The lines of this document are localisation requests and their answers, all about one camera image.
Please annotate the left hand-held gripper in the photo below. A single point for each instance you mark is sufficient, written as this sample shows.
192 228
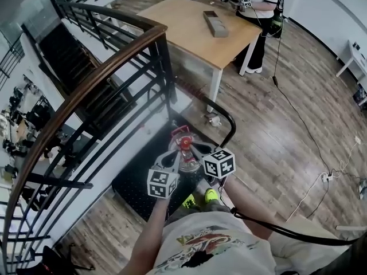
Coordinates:
159 183

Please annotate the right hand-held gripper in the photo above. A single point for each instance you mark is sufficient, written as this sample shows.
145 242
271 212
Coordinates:
220 165

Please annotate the black platform trolley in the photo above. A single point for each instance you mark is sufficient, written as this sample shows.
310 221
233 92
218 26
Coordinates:
134 185

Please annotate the person's left forearm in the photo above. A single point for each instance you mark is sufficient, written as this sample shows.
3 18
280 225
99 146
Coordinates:
149 233

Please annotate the person's right forearm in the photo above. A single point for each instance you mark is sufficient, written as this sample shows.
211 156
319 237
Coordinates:
246 205

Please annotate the white mug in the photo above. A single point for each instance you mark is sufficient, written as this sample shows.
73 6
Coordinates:
215 121

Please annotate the neon yellow sneaker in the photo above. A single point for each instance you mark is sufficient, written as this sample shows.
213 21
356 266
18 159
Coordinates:
211 195
189 201

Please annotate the small red cap bottle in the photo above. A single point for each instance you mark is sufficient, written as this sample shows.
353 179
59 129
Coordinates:
141 126

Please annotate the grey camouflage trousers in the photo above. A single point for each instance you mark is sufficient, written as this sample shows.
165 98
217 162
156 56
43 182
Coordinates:
212 206

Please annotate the person's white printed t-shirt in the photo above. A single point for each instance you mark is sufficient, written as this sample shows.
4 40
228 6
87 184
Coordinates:
218 225

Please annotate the wooden table white legs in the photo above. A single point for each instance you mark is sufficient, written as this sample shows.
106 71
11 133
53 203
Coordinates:
186 27

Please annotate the grey box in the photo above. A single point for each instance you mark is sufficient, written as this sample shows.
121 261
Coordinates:
216 24

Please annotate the white power strip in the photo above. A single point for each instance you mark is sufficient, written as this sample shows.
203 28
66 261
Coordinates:
357 140
327 177

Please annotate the black red swivel chair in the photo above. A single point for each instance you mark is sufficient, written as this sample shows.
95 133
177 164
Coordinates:
48 265

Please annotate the white desk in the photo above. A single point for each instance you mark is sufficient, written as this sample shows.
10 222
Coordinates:
355 56

